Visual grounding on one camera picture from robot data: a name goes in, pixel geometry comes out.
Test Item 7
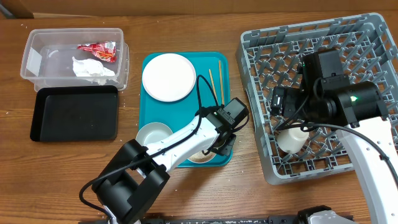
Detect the pink bowl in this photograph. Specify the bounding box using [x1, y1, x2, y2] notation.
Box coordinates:
[188, 151, 216, 164]

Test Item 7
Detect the white paper cup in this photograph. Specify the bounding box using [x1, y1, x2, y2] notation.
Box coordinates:
[276, 128, 309, 154]

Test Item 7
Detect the grey bowl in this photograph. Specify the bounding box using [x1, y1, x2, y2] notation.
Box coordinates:
[136, 122, 173, 146]

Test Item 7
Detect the red snack wrapper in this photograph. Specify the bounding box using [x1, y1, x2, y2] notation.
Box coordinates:
[77, 41, 117, 63]

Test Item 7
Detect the white napkin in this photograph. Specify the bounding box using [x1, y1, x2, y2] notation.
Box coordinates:
[72, 57, 116, 85]

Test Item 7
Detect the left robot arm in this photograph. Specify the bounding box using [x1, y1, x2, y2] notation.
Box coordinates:
[89, 106, 248, 223]

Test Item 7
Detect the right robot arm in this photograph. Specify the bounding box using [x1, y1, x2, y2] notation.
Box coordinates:
[271, 49, 397, 223]

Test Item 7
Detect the grey dishwasher rack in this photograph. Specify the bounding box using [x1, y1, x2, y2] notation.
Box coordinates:
[236, 13, 397, 185]

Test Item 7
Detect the teal serving tray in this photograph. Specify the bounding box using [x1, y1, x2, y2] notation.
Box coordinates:
[137, 51, 233, 169]

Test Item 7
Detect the left wooden chopstick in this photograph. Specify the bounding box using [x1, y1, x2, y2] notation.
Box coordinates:
[208, 69, 218, 105]

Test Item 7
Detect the wooden chopstick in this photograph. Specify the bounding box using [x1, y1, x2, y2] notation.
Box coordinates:
[218, 60, 225, 105]
[208, 69, 218, 105]

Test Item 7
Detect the right wooden chopstick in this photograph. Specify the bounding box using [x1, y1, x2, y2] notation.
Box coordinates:
[218, 60, 225, 105]

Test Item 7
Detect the large white plate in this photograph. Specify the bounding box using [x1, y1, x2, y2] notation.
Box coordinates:
[142, 53, 197, 102]

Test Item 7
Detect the black plastic tray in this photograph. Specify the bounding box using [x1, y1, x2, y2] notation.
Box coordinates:
[30, 85, 119, 142]

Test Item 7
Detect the clear plastic bin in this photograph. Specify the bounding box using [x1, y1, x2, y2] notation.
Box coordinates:
[20, 28, 129, 91]

